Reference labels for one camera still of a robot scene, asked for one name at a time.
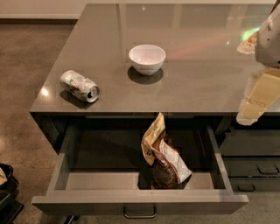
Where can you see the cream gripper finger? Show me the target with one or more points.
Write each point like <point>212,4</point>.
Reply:
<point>248,45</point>
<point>261,91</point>

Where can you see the open grey top drawer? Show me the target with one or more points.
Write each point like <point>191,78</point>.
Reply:
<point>99,172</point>

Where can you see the grey counter cabinet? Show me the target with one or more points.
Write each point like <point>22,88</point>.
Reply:
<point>202,75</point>

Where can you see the crushed silver soda can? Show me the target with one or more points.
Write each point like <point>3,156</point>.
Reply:
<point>79,86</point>

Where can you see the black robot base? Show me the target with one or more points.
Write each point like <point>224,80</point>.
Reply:
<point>10,208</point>

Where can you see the brown chip bag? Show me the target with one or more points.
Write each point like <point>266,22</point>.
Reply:
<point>168,169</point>

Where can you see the metal drawer handle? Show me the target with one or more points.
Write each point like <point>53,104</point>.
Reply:
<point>139,213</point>

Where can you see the white bowl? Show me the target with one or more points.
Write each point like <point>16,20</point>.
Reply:
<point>147,59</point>

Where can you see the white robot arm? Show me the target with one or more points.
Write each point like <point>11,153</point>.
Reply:
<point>267,49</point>

